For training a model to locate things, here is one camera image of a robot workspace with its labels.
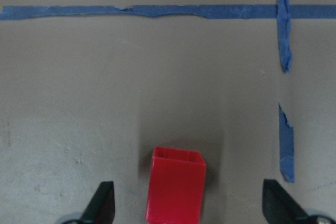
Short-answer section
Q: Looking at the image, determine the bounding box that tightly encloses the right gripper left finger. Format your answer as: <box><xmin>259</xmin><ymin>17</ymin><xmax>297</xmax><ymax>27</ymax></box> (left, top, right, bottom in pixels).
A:
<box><xmin>81</xmin><ymin>181</ymin><xmax>115</xmax><ymax>224</ymax></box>

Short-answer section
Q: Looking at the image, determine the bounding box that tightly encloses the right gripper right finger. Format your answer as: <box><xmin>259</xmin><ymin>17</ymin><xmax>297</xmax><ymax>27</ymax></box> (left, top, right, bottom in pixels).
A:
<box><xmin>262</xmin><ymin>179</ymin><xmax>309</xmax><ymax>224</ymax></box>

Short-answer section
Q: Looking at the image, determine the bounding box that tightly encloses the red toy block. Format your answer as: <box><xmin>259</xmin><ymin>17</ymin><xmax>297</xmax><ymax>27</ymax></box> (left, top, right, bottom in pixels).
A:
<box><xmin>145</xmin><ymin>146</ymin><xmax>206</xmax><ymax>223</ymax></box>

